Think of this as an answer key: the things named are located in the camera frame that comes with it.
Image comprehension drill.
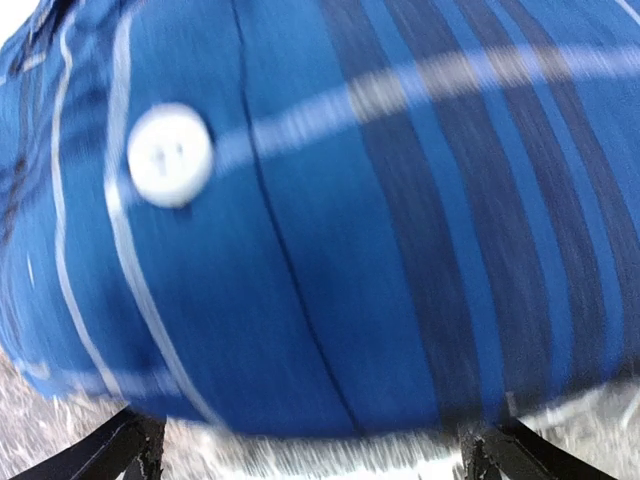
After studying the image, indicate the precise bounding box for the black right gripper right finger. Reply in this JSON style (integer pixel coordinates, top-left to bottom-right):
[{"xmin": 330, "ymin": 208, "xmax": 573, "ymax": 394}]
[{"xmin": 460, "ymin": 419, "xmax": 608, "ymax": 480}]

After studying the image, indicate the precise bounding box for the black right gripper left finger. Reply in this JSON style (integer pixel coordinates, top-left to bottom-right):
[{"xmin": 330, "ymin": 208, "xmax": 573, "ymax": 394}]
[{"xmin": 12, "ymin": 407, "xmax": 166, "ymax": 480}]

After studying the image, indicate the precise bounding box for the blue plaid long sleeve shirt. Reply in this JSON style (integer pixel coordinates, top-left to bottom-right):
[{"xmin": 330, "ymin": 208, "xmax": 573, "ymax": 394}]
[{"xmin": 1, "ymin": 1, "xmax": 639, "ymax": 437}]

